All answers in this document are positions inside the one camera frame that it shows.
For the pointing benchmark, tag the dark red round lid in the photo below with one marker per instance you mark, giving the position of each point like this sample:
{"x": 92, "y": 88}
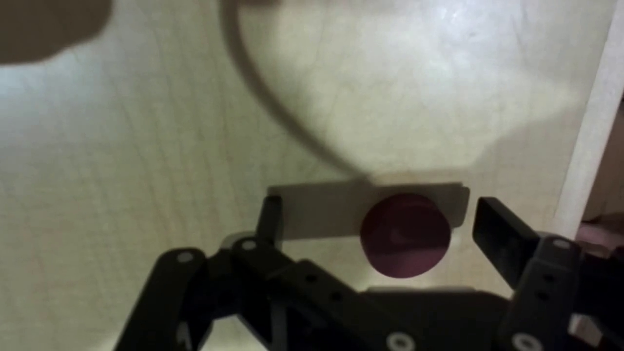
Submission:
{"x": 406, "y": 234}

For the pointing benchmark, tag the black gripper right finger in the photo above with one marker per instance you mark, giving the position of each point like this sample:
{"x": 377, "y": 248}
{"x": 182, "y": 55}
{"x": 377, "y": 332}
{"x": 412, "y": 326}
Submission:
{"x": 553, "y": 279}

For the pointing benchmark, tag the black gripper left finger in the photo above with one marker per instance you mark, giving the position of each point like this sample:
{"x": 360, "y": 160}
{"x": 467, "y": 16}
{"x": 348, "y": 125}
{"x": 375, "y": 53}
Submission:
{"x": 196, "y": 298}

